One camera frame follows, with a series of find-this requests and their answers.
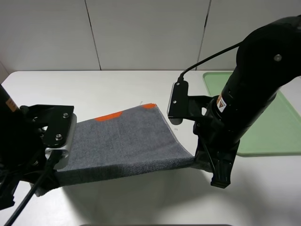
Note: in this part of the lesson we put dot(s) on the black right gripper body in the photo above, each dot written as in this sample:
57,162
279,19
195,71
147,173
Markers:
218,144

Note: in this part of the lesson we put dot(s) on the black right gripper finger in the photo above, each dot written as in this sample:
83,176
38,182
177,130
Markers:
221,169

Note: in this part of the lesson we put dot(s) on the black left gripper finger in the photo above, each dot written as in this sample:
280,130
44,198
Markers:
8,186

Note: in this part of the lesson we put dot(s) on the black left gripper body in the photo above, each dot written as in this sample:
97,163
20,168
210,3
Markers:
25,133

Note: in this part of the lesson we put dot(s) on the grey towel with orange pattern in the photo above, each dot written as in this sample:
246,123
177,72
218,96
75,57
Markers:
127,143

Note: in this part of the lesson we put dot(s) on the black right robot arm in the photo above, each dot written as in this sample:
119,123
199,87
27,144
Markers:
267,59

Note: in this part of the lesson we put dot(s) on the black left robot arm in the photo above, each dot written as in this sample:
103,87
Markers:
7,103

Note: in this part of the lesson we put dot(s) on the light green plastic tray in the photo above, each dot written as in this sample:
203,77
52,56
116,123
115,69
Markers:
276,132

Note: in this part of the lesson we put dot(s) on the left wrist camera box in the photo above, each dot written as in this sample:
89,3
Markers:
65,146

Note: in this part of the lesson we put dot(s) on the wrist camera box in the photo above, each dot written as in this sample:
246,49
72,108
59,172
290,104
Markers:
65,146
178,103

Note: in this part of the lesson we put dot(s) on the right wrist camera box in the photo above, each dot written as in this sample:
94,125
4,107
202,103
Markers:
178,103

